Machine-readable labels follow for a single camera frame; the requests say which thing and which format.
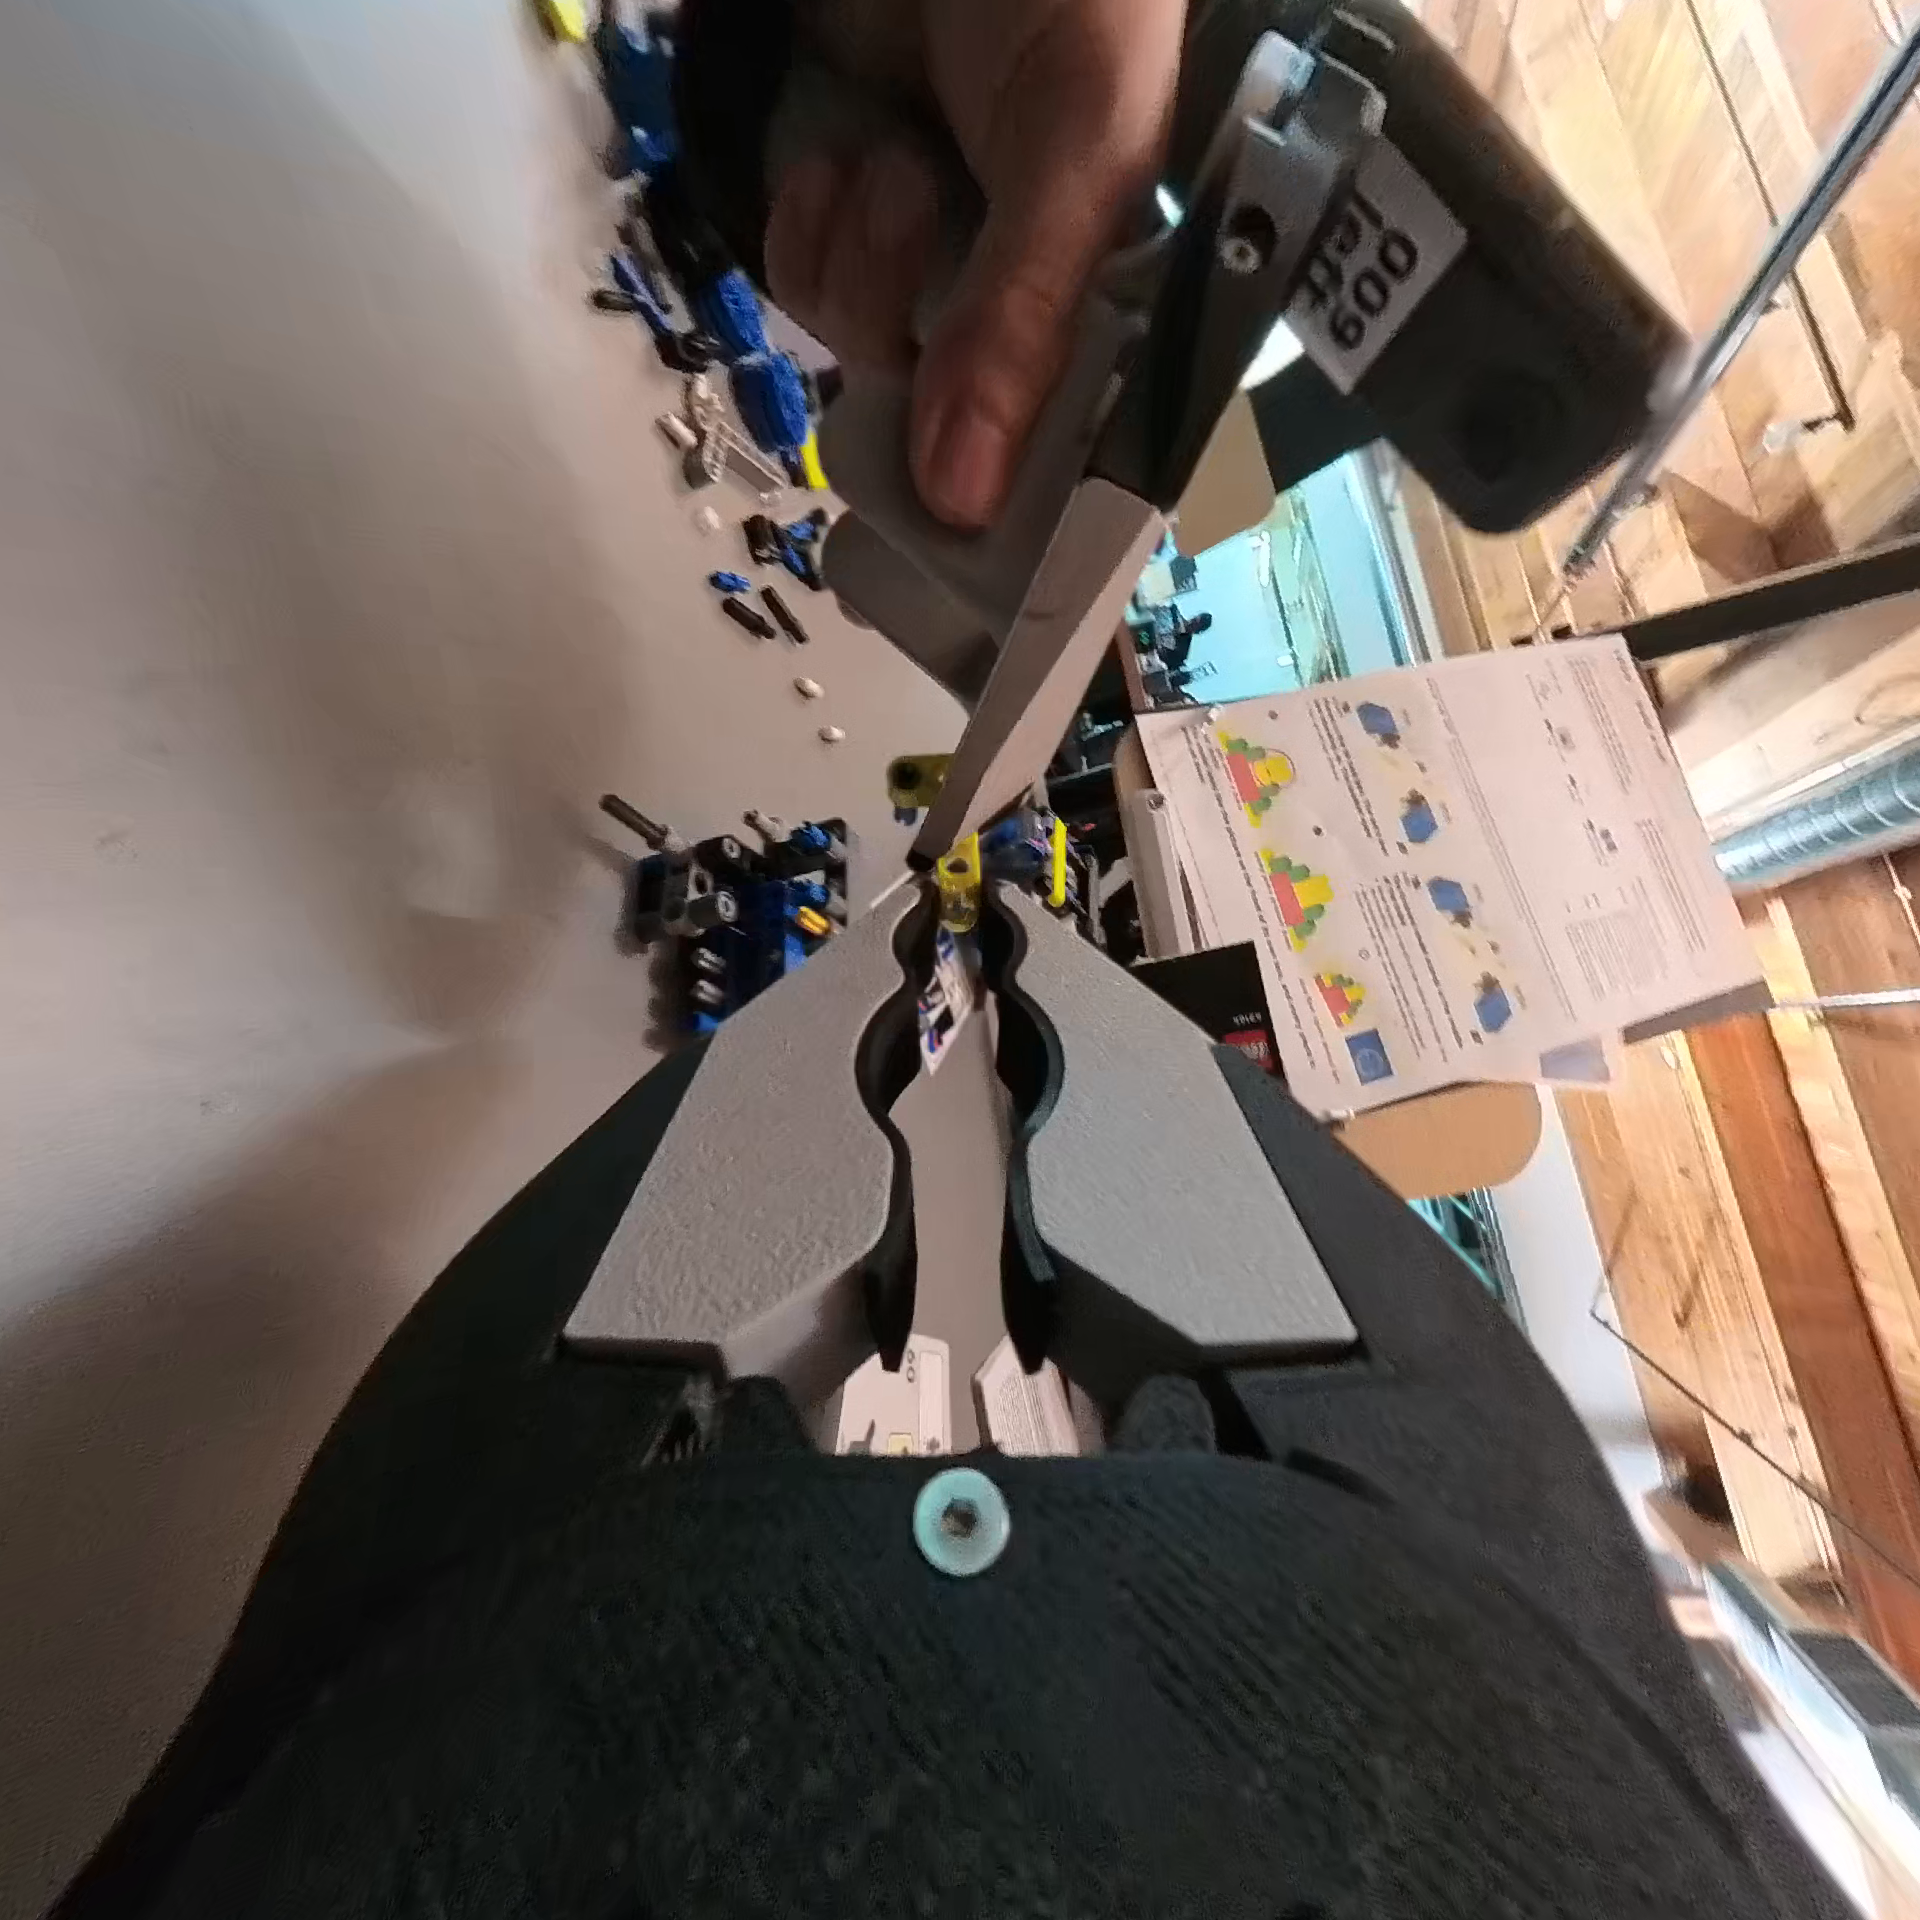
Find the silver ventilation duct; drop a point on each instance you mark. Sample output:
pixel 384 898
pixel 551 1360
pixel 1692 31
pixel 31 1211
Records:
pixel 1829 819

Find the lego sticker sheet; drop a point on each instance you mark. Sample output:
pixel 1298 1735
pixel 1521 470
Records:
pixel 943 1020

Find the yellow lego beam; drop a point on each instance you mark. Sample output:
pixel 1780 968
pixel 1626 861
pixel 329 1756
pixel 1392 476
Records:
pixel 961 874

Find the pile of loose lego pieces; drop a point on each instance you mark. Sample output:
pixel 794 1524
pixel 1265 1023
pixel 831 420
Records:
pixel 751 316

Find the small blue grey lego assembly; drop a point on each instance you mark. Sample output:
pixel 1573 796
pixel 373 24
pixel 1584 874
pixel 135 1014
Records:
pixel 721 901

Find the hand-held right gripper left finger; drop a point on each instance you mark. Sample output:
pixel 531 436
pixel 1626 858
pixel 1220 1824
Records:
pixel 733 1171

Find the grey metal rod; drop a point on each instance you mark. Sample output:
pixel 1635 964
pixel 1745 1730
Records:
pixel 1739 308

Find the printed instruction poster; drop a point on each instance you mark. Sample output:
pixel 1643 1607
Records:
pixel 1500 839

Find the black lego pin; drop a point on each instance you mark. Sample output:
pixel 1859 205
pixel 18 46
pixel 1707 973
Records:
pixel 783 614
pixel 746 618

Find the cardboard and black panel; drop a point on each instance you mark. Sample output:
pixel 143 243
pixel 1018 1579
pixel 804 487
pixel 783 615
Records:
pixel 1229 482

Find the large lego buggy chassis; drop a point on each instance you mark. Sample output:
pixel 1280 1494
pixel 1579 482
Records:
pixel 1035 855

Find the black metal beam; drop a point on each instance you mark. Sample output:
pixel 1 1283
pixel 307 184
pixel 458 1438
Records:
pixel 1770 600

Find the open building instruction booklet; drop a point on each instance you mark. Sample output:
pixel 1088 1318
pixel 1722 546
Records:
pixel 892 1402

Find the person's left hand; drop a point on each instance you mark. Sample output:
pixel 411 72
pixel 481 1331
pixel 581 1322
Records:
pixel 989 182

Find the black lego set box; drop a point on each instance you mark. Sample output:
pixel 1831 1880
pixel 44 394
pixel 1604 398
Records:
pixel 1237 1004

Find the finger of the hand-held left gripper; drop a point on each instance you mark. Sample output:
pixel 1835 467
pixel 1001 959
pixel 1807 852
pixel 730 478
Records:
pixel 1058 645

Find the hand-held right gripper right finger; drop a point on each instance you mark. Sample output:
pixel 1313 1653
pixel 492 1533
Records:
pixel 1184 1186

